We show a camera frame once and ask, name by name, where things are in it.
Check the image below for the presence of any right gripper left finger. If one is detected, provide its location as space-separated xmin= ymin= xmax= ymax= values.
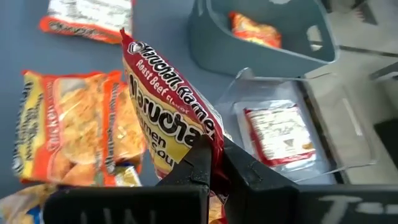
xmin=43 ymin=135 xmax=213 ymax=224

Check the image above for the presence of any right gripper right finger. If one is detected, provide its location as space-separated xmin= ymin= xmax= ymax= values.
xmin=222 ymin=136 xmax=398 ymax=224

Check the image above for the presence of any orange chicken ramen packet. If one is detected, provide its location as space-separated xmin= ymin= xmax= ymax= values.
xmin=102 ymin=81 xmax=147 ymax=187
xmin=39 ymin=0 xmax=135 ymax=44
xmin=12 ymin=70 xmax=123 ymax=187
xmin=228 ymin=11 xmax=283 ymax=49

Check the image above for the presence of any clear plastic bin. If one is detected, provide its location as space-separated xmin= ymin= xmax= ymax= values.
xmin=214 ymin=67 xmax=377 ymax=185

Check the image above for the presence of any teal plastic bin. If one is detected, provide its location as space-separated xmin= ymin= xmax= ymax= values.
xmin=188 ymin=0 xmax=340 ymax=78

